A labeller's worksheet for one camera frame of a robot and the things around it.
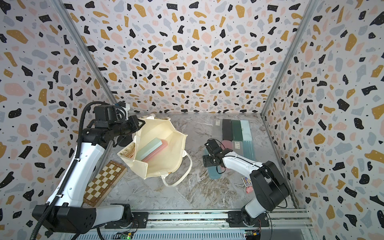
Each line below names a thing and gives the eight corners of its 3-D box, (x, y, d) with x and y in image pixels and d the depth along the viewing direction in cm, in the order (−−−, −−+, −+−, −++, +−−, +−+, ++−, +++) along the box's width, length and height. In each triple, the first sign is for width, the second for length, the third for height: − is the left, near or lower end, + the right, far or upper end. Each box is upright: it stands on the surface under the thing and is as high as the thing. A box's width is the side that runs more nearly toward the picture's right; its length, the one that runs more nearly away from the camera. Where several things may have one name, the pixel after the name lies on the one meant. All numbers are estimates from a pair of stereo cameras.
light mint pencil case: (243, 140, 108) (244, 138, 106) (239, 122, 120) (239, 120, 118) (252, 140, 109) (253, 138, 106) (247, 122, 120) (248, 120, 118)
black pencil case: (222, 141, 108) (222, 138, 106) (222, 121, 121) (222, 118, 118) (231, 142, 108) (232, 139, 105) (230, 122, 121) (231, 119, 118)
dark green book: (232, 140, 108) (232, 138, 106) (231, 122, 120) (231, 119, 118) (242, 141, 108) (243, 139, 106) (240, 122, 120) (241, 120, 118)
